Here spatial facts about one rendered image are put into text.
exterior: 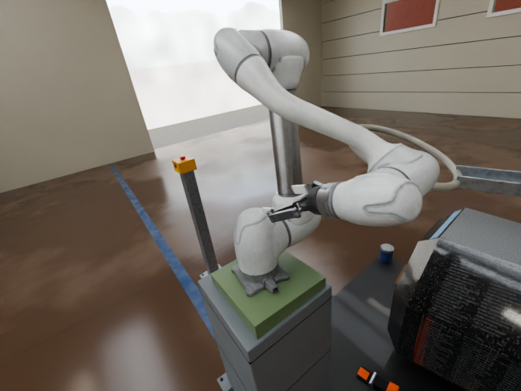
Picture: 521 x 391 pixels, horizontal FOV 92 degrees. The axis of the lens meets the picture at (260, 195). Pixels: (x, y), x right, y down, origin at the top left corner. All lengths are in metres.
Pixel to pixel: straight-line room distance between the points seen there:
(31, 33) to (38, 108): 1.26
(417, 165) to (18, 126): 6.45
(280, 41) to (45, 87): 5.90
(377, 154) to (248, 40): 0.47
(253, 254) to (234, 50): 0.63
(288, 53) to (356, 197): 0.52
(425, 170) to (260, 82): 0.44
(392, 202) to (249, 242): 0.52
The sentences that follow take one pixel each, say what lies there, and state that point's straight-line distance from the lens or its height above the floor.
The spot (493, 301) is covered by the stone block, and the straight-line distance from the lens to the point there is 1.34.
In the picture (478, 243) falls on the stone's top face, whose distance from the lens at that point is 1.40.
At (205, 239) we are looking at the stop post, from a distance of 2.05.
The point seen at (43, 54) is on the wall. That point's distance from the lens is 6.54.
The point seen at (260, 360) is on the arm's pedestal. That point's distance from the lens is 1.00.
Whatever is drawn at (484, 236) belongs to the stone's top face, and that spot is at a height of 0.82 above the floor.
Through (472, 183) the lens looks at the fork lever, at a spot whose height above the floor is 1.10.
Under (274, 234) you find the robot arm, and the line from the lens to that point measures 0.90.
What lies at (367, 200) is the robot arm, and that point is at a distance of 0.52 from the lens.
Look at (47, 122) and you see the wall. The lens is 6.55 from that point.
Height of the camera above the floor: 1.59
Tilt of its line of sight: 27 degrees down
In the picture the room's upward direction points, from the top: 7 degrees counter-clockwise
